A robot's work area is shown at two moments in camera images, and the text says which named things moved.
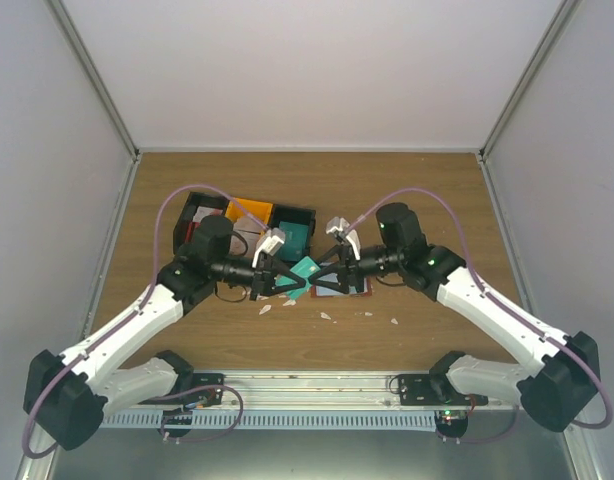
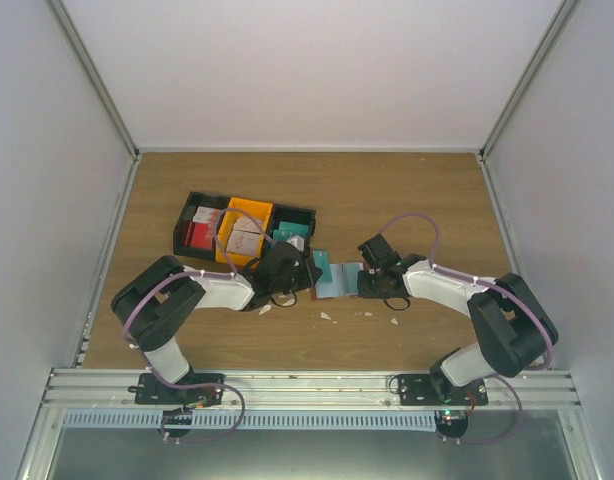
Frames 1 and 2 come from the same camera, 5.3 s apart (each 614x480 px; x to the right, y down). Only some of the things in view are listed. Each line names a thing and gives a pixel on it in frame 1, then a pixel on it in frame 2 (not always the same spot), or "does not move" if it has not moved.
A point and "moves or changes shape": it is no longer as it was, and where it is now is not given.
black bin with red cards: (187, 212) does not move
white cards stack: (251, 231) does not move
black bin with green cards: (298, 224) does not move
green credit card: (305, 268) moves or changes shape
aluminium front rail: (317, 388) does not move
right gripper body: (393, 259) -> (374, 289)
